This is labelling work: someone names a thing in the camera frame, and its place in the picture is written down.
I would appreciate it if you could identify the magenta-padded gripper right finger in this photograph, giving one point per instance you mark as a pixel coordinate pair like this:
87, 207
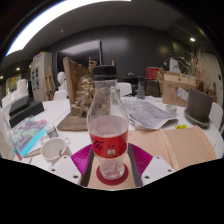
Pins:
156, 168

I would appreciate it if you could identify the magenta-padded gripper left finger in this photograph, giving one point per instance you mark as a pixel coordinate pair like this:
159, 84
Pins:
66, 168

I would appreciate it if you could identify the white ceramic cup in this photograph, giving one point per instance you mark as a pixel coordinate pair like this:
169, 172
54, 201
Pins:
53, 148

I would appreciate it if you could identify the beige wooden board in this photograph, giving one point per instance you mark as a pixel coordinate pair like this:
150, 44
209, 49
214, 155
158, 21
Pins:
180, 146

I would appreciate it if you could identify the small silver-lidded jar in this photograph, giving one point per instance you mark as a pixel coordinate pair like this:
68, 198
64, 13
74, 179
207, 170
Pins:
51, 130

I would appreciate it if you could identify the flat round red coaster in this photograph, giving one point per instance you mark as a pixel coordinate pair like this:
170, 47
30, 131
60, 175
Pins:
113, 181

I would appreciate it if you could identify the small yellow tag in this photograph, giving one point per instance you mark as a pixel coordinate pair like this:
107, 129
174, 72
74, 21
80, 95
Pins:
181, 126

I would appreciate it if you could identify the colourful illustrated book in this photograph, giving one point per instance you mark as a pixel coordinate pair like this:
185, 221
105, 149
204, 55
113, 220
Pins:
28, 135

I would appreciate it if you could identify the spread-out newspaper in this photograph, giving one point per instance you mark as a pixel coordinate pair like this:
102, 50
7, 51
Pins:
150, 115

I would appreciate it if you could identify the clear red-labelled drink bottle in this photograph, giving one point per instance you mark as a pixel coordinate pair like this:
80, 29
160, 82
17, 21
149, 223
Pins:
108, 133

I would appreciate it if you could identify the small clear glass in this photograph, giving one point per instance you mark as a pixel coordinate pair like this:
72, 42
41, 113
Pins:
171, 110

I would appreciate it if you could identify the wooden stick model on board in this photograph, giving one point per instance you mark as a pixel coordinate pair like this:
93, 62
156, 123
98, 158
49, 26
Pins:
78, 100

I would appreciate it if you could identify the black flat case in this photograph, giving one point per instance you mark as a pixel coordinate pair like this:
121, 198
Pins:
25, 111

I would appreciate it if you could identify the grey pot with dried plant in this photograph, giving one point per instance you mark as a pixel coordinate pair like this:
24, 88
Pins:
199, 105

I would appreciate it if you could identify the clear glass bottle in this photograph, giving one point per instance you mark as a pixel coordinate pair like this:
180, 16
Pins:
141, 90

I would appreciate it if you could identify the brown cardboard box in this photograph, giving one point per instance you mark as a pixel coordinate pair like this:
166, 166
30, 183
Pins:
178, 88

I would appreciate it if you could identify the wooden easel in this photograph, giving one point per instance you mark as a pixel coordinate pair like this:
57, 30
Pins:
50, 83

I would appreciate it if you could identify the white plaster bust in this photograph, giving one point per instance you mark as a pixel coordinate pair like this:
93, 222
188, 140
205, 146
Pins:
61, 80

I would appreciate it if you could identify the red container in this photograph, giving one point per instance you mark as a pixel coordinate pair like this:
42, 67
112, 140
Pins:
152, 72

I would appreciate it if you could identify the large dark wall screen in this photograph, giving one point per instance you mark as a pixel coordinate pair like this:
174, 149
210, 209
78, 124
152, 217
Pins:
78, 51

